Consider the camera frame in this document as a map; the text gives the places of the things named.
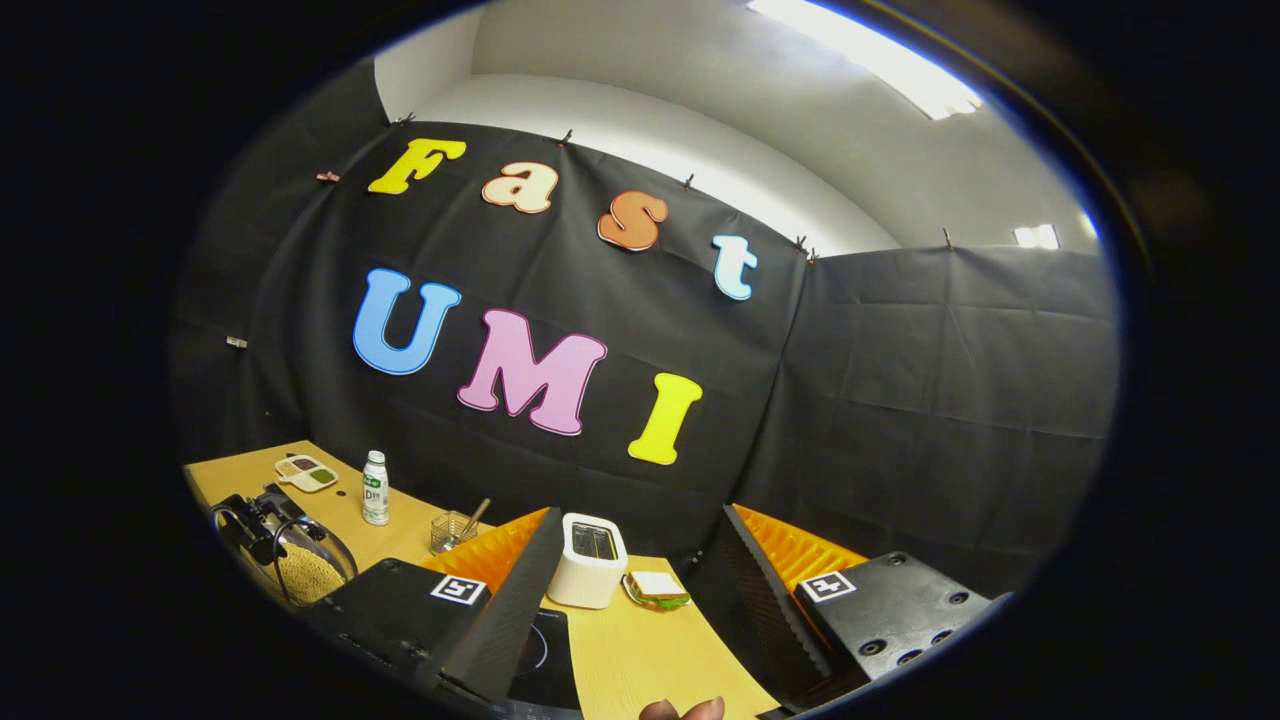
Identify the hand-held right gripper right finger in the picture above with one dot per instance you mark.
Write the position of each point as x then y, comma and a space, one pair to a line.
770, 610

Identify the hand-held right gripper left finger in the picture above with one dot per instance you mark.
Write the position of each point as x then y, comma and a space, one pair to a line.
520, 600

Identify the black induction cooktop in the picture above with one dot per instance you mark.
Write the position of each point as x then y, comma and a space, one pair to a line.
550, 660

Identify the white toaster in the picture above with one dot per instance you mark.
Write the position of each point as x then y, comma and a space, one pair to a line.
585, 580

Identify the square glass cup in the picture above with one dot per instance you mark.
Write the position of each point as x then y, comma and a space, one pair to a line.
450, 538

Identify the wooden stick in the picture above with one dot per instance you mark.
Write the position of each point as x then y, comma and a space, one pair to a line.
477, 515

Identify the sandwich with green lettuce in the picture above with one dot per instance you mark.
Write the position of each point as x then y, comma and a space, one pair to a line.
657, 588

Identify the white bottle with green label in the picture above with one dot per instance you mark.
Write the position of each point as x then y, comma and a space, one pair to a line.
375, 495

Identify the pile of yellow soybeans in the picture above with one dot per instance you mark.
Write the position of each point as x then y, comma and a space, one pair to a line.
310, 578

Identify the white divided plate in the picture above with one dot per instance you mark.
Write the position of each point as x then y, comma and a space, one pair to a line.
296, 480

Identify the small ceiling light panel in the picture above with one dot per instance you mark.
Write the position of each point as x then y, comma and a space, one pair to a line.
1035, 237

